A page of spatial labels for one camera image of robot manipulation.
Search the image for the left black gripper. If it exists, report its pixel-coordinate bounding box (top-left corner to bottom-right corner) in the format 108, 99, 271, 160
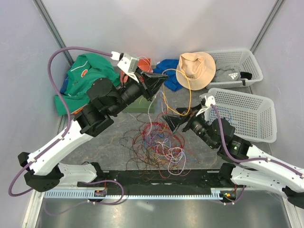
109, 67, 169, 116

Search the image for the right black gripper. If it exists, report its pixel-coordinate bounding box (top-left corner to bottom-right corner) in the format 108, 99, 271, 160
161, 103, 216, 148

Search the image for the white wire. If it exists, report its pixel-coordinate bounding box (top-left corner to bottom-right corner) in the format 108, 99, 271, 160
139, 56, 152, 73

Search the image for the colourful wire bundle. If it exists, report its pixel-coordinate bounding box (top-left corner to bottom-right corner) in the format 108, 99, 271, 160
118, 90, 200, 179

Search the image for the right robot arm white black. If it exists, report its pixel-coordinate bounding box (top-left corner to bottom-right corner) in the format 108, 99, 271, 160
162, 105, 304, 208

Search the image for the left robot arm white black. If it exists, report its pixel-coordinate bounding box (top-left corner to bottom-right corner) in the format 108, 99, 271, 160
18, 68, 168, 192

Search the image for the blue cloth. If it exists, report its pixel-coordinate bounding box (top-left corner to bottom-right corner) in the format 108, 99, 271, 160
153, 59, 183, 92

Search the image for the orange plastic tray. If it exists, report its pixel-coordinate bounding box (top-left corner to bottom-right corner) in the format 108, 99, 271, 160
120, 56, 153, 83

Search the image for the green plastic tray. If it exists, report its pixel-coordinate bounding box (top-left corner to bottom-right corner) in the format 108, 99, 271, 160
122, 96, 155, 114

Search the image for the peach bucket hat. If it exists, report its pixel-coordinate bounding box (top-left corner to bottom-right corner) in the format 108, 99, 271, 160
176, 52, 216, 91

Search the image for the grey adidas garment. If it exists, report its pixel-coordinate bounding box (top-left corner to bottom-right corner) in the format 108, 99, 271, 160
212, 61, 252, 83

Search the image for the green jacket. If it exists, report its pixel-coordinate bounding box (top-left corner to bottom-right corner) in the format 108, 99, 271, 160
60, 53, 120, 113

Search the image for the near white plastic basket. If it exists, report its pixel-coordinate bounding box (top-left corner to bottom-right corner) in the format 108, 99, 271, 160
207, 88, 277, 143

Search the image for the white plastic basket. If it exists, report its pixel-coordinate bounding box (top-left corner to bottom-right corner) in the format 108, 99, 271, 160
207, 88, 277, 143
206, 49, 263, 89

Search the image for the far white plastic basket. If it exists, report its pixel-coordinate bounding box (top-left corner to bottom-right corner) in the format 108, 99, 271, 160
206, 49, 263, 89

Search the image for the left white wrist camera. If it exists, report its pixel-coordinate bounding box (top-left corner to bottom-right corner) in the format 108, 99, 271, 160
111, 51, 140, 83

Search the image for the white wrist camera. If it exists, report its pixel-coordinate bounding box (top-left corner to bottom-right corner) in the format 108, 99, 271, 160
111, 51, 140, 83
196, 93, 216, 117

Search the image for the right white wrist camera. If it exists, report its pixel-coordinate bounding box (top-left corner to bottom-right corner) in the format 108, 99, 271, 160
196, 93, 216, 117

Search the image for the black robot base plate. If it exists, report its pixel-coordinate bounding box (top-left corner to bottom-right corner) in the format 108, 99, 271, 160
77, 169, 238, 195

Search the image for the light blue cable duct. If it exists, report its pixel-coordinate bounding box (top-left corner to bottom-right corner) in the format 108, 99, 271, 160
44, 189, 224, 200

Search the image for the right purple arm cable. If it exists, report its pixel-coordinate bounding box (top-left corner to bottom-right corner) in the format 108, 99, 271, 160
210, 104, 304, 178

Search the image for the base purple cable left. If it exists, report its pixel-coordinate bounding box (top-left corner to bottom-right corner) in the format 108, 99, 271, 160
43, 179, 126, 216

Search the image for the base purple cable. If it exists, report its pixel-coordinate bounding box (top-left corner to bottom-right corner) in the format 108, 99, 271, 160
219, 182, 245, 206
43, 179, 126, 216

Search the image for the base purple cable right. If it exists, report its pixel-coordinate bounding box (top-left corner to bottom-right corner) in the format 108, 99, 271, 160
219, 182, 245, 206

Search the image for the right aluminium frame post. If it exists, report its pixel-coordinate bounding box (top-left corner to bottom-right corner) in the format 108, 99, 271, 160
250, 0, 285, 54

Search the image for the aluminium frame post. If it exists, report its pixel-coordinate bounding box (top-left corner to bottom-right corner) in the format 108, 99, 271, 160
32, 0, 75, 66
250, 0, 285, 54

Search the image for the left aluminium frame post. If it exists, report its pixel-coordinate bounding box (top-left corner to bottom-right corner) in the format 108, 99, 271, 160
32, 0, 75, 66

